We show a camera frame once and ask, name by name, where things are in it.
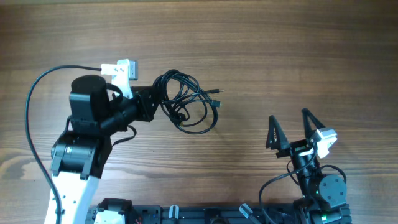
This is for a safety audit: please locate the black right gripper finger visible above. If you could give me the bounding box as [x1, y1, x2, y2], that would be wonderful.
[302, 108, 325, 139]
[266, 115, 289, 150]

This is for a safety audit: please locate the black cable bundle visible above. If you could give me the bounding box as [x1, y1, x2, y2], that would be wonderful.
[152, 68, 224, 135]

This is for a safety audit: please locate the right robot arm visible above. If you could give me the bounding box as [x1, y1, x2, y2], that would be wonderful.
[259, 108, 352, 224]

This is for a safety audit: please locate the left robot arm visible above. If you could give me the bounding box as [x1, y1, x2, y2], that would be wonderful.
[45, 75, 160, 223]

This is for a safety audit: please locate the black right camera cable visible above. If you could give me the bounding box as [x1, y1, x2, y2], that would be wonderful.
[258, 146, 348, 224]

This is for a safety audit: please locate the black camera cable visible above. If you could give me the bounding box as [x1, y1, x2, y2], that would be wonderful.
[24, 64, 102, 224]
[258, 146, 348, 224]

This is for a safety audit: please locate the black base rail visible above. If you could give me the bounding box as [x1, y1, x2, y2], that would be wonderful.
[85, 197, 352, 224]

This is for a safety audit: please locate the black left camera cable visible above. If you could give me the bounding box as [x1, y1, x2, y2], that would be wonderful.
[24, 64, 102, 224]

